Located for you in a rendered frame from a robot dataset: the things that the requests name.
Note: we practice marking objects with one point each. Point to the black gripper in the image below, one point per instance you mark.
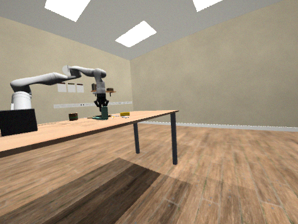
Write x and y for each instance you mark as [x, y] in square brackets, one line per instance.
[101, 99]

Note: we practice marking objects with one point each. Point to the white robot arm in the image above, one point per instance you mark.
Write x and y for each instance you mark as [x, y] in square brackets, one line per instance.
[22, 100]

